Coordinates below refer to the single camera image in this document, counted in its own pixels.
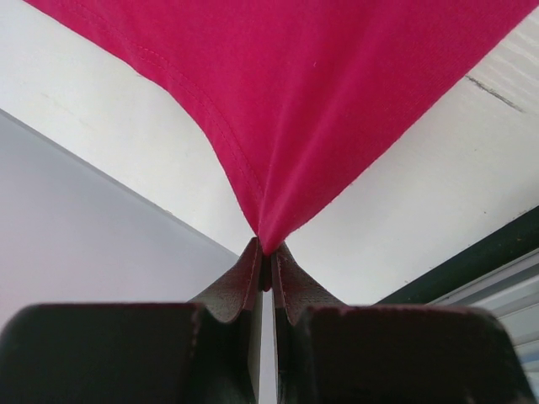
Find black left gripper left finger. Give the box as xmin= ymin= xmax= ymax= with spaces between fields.
xmin=1 ymin=239 xmax=263 ymax=403

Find pink t shirt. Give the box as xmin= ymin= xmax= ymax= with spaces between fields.
xmin=23 ymin=0 xmax=539 ymax=256

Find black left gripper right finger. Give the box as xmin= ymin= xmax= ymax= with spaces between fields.
xmin=270 ymin=246 xmax=536 ymax=403

